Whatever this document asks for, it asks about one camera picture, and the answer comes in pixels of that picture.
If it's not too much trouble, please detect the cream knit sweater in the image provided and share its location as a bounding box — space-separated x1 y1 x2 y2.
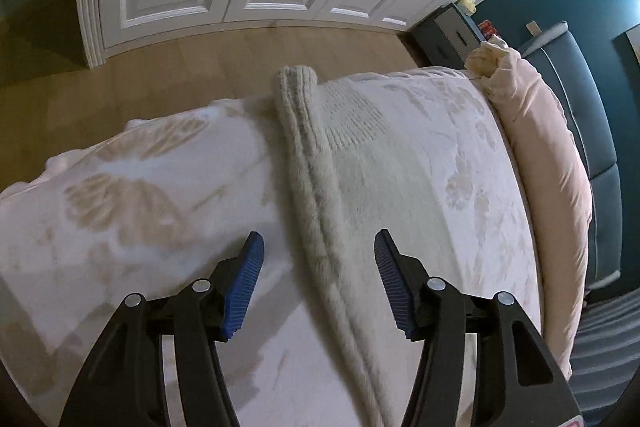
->
273 66 483 426

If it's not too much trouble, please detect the striped blue rug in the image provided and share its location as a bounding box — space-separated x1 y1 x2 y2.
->
570 289 639 426

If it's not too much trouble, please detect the pink pillow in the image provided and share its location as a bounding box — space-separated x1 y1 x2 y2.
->
464 36 593 378

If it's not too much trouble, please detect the white floral bedspread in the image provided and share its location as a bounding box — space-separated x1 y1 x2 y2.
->
1 70 541 426

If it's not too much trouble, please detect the teal upholstered headboard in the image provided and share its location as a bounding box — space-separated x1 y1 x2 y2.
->
520 22 623 291

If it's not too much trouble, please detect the dark nightstand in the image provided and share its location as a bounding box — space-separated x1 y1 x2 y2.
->
409 3 485 69

